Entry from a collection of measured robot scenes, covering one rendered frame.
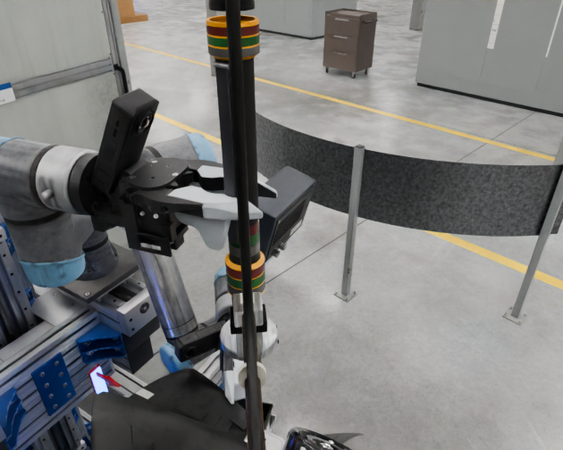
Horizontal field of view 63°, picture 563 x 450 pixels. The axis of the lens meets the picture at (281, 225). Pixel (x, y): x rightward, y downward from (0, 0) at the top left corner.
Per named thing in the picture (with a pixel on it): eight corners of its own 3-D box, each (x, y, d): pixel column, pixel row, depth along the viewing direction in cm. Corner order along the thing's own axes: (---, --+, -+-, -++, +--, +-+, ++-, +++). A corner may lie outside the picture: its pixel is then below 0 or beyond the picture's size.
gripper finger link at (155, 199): (222, 205, 46) (155, 187, 50) (221, 189, 45) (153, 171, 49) (194, 228, 43) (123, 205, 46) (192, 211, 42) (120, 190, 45)
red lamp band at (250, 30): (261, 37, 36) (261, 27, 36) (205, 37, 36) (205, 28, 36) (257, 27, 40) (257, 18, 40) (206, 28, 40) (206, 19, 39)
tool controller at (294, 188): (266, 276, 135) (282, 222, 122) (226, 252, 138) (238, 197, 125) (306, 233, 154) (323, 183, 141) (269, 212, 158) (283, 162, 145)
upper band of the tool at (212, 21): (261, 61, 37) (260, 22, 36) (207, 62, 37) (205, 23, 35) (257, 50, 41) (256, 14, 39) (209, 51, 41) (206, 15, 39)
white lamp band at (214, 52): (261, 57, 37) (261, 48, 37) (206, 59, 37) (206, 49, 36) (258, 46, 41) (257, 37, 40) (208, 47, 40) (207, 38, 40)
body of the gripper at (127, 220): (207, 223, 54) (121, 206, 58) (201, 155, 50) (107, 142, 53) (174, 260, 48) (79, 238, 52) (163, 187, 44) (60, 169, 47)
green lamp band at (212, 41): (261, 47, 37) (261, 37, 36) (206, 48, 36) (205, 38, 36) (257, 37, 40) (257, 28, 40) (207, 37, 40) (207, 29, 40)
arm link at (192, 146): (88, 195, 136) (148, 138, 91) (134, 179, 144) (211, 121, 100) (105, 232, 137) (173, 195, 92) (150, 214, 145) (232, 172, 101)
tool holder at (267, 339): (282, 372, 53) (282, 308, 47) (220, 378, 52) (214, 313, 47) (274, 318, 60) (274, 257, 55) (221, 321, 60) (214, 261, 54)
